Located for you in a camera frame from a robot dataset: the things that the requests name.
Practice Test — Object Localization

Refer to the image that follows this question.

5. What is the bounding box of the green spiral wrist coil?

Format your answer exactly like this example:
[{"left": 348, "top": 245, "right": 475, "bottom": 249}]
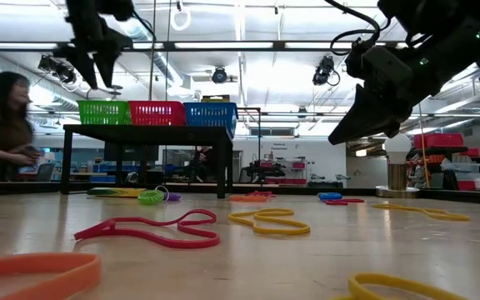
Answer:
[{"left": 137, "top": 184, "right": 171, "bottom": 207}]

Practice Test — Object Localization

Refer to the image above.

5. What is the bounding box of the blue spiral wrist coil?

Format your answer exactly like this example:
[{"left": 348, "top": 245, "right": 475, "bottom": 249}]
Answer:
[{"left": 317, "top": 191, "right": 344, "bottom": 202}]

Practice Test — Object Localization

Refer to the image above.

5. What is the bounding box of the green plastic basket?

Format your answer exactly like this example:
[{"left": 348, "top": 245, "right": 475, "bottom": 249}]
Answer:
[{"left": 77, "top": 99, "right": 133, "bottom": 126}]

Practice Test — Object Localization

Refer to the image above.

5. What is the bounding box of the large red storage bin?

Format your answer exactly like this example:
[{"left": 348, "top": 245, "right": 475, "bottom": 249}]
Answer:
[{"left": 412, "top": 132, "right": 466, "bottom": 150}]

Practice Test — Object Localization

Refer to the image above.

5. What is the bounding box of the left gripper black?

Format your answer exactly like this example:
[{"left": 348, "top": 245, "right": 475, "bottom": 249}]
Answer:
[{"left": 52, "top": 0, "right": 135, "bottom": 90}]

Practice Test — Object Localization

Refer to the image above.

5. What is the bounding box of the black aluminium table frame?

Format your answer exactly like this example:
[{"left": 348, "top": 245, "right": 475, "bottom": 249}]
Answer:
[{"left": 0, "top": 178, "right": 480, "bottom": 206}]

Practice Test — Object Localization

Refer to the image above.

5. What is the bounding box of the black metal frame stand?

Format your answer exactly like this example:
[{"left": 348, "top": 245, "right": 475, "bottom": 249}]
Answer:
[{"left": 235, "top": 105, "right": 263, "bottom": 184}]

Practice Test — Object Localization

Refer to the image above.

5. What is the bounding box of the black horizontal rig beam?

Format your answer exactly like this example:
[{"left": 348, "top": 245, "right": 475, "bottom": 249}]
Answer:
[{"left": 0, "top": 40, "right": 410, "bottom": 53}]

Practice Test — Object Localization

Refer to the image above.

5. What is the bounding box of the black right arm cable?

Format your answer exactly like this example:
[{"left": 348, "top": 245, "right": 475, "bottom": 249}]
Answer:
[{"left": 322, "top": 0, "right": 383, "bottom": 56}]

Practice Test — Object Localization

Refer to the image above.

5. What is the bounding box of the orange rubber band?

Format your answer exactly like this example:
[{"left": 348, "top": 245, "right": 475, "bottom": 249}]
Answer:
[
  {"left": 0, "top": 252, "right": 103, "bottom": 300},
  {"left": 227, "top": 193, "right": 269, "bottom": 203}
]

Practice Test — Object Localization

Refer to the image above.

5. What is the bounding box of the grey office chair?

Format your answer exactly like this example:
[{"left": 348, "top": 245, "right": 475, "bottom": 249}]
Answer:
[{"left": 35, "top": 162, "right": 57, "bottom": 183}]

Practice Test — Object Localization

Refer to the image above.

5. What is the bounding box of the red plastic basket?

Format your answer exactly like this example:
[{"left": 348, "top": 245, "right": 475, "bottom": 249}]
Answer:
[{"left": 127, "top": 100, "right": 188, "bottom": 128}]

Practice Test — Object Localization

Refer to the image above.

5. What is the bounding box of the black table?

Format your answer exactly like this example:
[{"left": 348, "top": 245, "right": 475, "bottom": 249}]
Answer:
[{"left": 59, "top": 123, "right": 234, "bottom": 200}]

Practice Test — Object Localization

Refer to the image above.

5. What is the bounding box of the blue plastic basket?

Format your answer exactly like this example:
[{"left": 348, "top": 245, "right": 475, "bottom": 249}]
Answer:
[{"left": 182, "top": 101, "right": 239, "bottom": 138}]

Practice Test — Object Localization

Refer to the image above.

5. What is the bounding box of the white bulb table lamp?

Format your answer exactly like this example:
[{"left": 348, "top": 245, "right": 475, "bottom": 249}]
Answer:
[{"left": 375, "top": 132, "right": 421, "bottom": 199}]

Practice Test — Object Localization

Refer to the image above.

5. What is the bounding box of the white hanging ring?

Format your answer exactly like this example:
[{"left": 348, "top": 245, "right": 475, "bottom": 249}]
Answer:
[{"left": 169, "top": 7, "right": 193, "bottom": 33}]

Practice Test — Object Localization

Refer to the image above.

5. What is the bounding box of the yellow rubber band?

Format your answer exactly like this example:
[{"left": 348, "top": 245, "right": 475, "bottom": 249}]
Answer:
[
  {"left": 329, "top": 272, "right": 468, "bottom": 300},
  {"left": 372, "top": 202, "right": 471, "bottom": 223},
  {"left": 227, "top": 207, "right": 312, "bottom": 237}
]

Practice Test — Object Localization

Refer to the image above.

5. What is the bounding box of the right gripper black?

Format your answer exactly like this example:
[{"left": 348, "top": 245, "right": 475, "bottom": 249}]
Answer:
[{"left": 327, "top": 41, "right": 445, "bottom": 145}]

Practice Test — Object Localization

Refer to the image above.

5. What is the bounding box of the black hanging cable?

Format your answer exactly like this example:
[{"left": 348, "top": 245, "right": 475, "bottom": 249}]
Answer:
[{"left": 163, "top": 0, "right": 173, "bottom": 168}]

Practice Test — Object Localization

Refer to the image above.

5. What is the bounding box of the yellow hanging cable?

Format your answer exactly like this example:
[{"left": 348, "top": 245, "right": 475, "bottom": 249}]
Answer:
[{"left": 417, "top": 102, "right": 432, "bottom": 188}]

